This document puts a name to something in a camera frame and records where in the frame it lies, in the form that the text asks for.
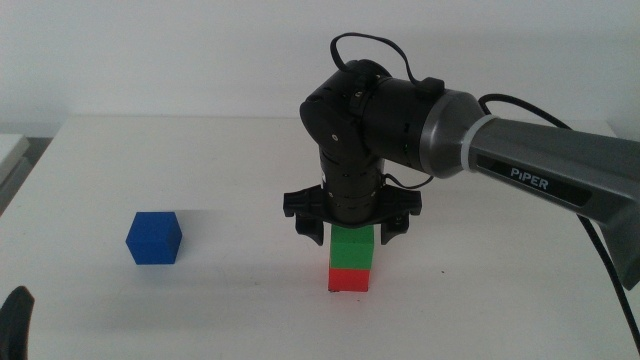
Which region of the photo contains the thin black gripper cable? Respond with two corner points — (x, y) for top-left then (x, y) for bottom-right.
(382, 172), (436, 192)

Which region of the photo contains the long black arm cable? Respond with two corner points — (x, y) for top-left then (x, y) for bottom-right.
(478, 93), (640, 347)

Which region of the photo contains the blue cube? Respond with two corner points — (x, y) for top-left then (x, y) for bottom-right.
(124, 211), (184, 266)

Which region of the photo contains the green cube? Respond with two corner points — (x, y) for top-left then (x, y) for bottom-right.
(329, 224), (376, 272)

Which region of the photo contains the black looped wrist cable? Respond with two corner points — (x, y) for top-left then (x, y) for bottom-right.
(329, 32), (446, 97)

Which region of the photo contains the red cube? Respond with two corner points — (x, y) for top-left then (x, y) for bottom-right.
(327, 267), (372, 293)

